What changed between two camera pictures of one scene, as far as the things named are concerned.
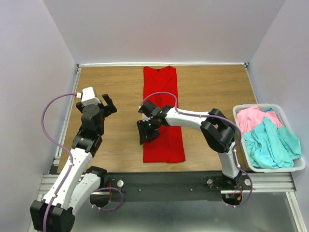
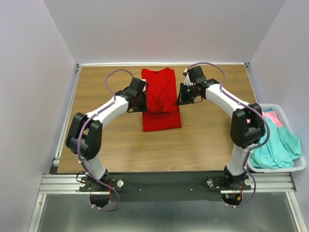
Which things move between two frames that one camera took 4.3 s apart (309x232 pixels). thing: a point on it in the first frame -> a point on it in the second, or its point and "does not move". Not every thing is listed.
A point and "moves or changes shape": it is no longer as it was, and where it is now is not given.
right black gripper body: x=150 y=128 -> x=187 y=94
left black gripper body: x=104 y=111 -> x=142 y=105
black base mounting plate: x=175 y=186 does not move
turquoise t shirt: x=270 y=145 does not move
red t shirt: x=160 y=88 moves or changes shape
